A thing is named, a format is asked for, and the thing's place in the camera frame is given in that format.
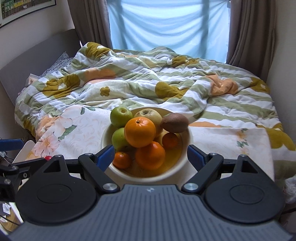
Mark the small green apple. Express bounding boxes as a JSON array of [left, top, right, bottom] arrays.
[[110, 106, 133, 128]]

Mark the framed houses picture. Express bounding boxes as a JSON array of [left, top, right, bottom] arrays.
[[1, 0, 56, 27]]

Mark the grey headboard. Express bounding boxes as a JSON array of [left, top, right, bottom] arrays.
[[1, 29, 81, 104]]

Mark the left brown curtain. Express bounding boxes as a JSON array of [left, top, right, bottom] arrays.
[[67, 0, 112, 48]]

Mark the tiny mandarin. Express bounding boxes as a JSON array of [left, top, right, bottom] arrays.
[[112, 152, 132, 169]]

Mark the brown kiwi with sticker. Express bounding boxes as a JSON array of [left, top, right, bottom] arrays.
[[161, 113, 189, 133]]

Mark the brown curtain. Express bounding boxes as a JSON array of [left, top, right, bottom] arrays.
[[226, 0, 276, 81], [67, 0, 112, 48]]

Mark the small mandarin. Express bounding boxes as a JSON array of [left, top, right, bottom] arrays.
[[162, 133, 179, 149]]

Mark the right brown curtain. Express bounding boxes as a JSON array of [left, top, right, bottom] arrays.
[[226, 0, 276, 81]]

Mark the light blue window sheet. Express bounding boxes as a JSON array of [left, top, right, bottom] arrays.
[[107, 0, 230, 63]]

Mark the white plastic bag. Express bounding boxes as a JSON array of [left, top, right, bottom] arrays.
[[284, 175, 296, 204]]

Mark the small white box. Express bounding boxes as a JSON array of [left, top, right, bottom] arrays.
[[25, 73, 41, 87]]

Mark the striped floral duvet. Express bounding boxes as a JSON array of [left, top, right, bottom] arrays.
[[15, 42, 295, 180]]

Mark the cream oval bowl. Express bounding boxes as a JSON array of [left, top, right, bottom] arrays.
[[100, 106, 194, 184]]

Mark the yellow pear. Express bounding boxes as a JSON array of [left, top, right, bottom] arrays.
[[134, 108, 163, 137]]

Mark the large orange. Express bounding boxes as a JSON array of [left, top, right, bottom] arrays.
[[135, 141, 166, 171]]

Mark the patterned grey pillow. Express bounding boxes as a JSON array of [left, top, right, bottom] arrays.
[[41, 52, 73, 77]]

